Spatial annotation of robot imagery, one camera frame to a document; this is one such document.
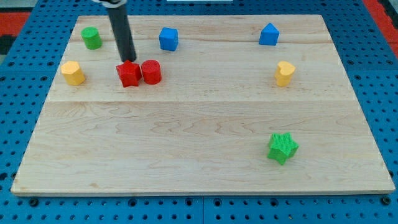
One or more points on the red star block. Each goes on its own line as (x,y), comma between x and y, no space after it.
(129,73)

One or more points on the wooden board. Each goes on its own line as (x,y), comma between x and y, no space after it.
(205,128)

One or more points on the yellow heart block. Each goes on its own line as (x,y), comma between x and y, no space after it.
(284,73)

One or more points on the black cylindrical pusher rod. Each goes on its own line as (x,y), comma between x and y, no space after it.
(122,32)

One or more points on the blue pentagon block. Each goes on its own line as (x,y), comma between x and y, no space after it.
(269,35)

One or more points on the green star block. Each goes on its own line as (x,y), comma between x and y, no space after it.
(281,147)

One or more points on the white rod mount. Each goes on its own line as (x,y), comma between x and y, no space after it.
(111,3)

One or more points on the blue cube block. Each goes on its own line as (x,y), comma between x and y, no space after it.
(168,39)

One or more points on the green cylinder block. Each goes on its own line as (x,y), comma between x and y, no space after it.
(91,38)

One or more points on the red cylinder block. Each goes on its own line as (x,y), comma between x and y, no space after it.
(151,72)

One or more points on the yellow hexagon block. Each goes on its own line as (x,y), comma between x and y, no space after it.
(72,73)

